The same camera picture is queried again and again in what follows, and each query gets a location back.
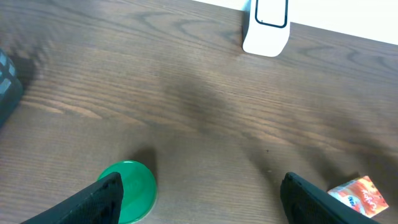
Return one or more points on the green lid jar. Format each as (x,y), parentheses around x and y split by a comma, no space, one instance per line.
(140,190)

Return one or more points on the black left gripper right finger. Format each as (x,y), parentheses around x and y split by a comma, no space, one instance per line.
(304,203)

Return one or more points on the small orange white box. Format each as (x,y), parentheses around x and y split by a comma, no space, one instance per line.
(361,195)

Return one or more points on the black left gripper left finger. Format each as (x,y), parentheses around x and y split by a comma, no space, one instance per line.
(99,202)

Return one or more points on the grey plastic mesh basket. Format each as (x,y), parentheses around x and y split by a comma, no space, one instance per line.
(11,87)

